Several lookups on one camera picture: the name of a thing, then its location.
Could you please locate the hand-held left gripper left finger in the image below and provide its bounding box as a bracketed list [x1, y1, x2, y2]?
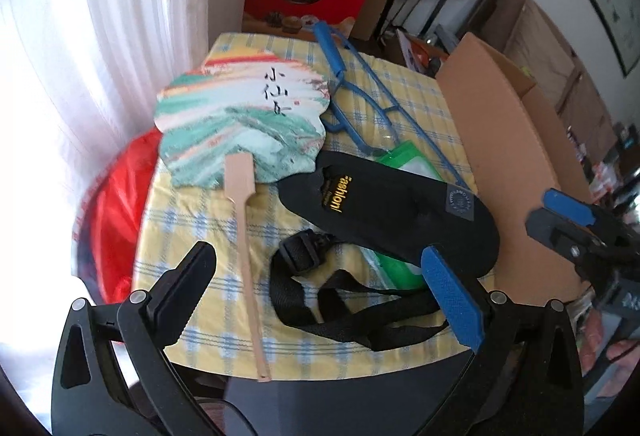
[50, 241, 251, 436]

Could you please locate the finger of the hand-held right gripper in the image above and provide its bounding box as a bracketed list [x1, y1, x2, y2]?
[542, 188, 601, 229]
[525, 207, 583, 263]

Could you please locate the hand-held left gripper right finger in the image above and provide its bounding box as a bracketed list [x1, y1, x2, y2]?
[421, 244, 587, 436]

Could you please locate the cardboard box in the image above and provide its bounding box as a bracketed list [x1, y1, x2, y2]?
[435, 32, 601, 304]

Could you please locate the black sandal with strap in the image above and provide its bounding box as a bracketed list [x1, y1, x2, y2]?
[276, 151, 501, 277]

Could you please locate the black strap with buckle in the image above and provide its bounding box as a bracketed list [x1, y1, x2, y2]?
[270, 228, 451, 352]

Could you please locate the green plastic pouch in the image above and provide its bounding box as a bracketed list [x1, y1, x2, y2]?
[362, 143, 446, 291]

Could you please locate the blue clothes hanger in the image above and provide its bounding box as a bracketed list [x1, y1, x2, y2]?
[312, 22, 468, 187]

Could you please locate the person's right hand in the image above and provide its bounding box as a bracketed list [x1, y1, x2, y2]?
[605, 336, 640, 367]

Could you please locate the cluttered shelf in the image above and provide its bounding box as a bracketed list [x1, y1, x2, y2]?
[565, 118, 640, 217]

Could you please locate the yellow plaid tablecloth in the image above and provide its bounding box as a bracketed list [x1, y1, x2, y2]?
[131, 32, 482, 379]

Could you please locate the red plastic bag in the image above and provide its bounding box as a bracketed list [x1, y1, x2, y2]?
[72, 128, 162, 305]

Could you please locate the brown sofa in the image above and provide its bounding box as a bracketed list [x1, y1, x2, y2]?
[475, 0, 617, 154]

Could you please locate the orange white package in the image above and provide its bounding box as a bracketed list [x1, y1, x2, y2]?
[395, 28, 451, 72]

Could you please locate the black speaker stand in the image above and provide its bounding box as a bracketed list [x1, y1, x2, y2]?
[382, 0, 453, 39]

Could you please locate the white curtain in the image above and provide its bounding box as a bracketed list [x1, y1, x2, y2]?
[0, 0, 262, 367]

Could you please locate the painted paper fan wooden handle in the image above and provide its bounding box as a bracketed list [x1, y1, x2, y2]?
[153, 50, 331, 384]

